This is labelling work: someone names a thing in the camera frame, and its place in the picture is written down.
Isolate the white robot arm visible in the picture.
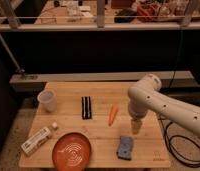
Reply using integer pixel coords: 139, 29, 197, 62
128, 74, 200, 137

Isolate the orange carrot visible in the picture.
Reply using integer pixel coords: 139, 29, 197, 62
108, 105, 118, 126

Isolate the blue sponge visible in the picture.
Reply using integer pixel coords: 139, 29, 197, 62
116, 136, 133, 160

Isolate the wooden board tabletop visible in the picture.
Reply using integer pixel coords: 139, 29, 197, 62
19, 82, 170, 168

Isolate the black striped rectangular block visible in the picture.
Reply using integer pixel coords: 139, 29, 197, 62
81, 96, 92, 120

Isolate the orange ridged plate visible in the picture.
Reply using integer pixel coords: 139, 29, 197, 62
52, 132, 92, 171

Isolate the small white ball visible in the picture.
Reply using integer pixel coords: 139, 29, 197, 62
52, 122, 58, 129

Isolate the translucent plastic cup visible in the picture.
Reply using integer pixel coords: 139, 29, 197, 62
37, 90, 56, 112

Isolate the white carton box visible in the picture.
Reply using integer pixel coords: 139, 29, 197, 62
21, 127, 51, 156

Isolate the metal diagonal rod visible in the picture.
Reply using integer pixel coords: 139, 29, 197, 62
0, 33, 25, 77

